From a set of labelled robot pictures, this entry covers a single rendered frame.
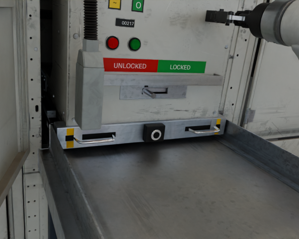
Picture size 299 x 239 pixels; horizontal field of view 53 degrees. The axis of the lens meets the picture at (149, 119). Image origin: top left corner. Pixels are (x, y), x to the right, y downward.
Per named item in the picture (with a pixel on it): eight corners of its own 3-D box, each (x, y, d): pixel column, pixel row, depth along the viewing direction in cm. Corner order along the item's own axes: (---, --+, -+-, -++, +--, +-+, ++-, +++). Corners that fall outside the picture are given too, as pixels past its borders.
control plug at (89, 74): (102, 130, 70) (106, 53, 64) (81, 131, 68) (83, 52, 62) (92, 118, 77) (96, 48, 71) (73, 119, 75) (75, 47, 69)
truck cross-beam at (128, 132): (223, 134, 101) (227, 117, 99) (56, 150, 78) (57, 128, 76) (214, 128, 105) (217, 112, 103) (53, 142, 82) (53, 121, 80)
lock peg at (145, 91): (157, 100, 80) (158, 86, 79) (149, 100, 79) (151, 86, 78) (147, 94, 86) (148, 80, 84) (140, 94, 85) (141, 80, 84)
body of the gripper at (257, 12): (255, 38, 64) (227, 33, 72) (283, 40, 68) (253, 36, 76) (263, 0, 62) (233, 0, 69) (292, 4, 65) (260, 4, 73)
